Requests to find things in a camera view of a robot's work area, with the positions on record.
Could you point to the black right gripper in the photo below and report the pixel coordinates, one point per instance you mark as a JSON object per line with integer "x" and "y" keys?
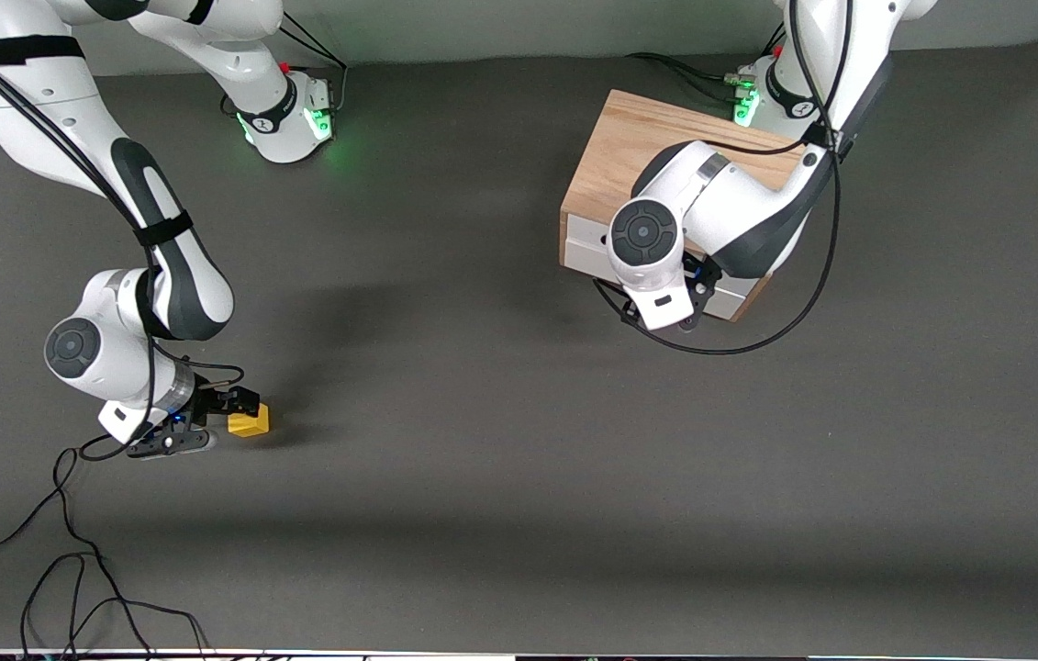
{"x": 207, "y": 402}

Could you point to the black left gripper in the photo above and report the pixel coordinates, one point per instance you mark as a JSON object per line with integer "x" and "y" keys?
{"x": 700, "y": 273}

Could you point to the yellow cube block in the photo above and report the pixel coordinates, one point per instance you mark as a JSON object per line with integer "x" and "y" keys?
{"x": 252, "y": 422}

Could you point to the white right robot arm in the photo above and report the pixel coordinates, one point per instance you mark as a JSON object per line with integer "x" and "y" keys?
{"x": 41, "y": 101}

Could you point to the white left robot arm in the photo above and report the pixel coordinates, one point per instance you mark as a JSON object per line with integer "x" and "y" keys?
{"x": 730, "y": 202}

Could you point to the light wooden drawer cabinet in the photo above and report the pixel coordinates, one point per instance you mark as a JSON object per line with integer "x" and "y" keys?
{"x": 619, "y": 138}

